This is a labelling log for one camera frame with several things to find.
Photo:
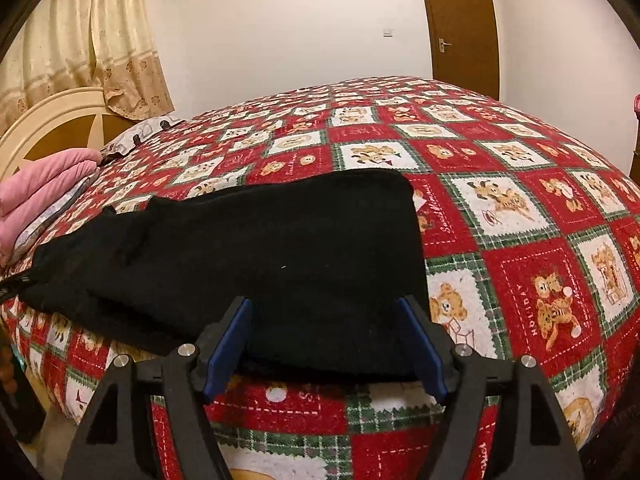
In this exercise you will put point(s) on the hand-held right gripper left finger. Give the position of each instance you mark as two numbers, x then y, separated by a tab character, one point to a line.
227	355

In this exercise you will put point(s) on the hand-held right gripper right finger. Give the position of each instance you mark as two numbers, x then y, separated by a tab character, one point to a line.
425	355

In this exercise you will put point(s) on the black pants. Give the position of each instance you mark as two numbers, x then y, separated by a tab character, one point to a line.
250	260

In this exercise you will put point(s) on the bed with red patchwork cover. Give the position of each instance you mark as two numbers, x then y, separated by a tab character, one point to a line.
500	160

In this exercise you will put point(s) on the grey floral pillow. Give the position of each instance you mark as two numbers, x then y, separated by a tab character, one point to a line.
45	220

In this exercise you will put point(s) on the white black patterned pillow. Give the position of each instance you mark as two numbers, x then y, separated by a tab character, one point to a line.
140	135

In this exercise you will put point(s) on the pink folded quilt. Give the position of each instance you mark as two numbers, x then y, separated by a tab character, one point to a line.
30	185

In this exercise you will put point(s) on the cream round bed headboard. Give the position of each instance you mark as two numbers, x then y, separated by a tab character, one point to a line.
50	110

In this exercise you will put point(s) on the brown wooden door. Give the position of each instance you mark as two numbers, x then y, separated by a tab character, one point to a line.
460	20

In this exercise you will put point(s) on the beige patterned curtain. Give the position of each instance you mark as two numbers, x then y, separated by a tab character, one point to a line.
100	35

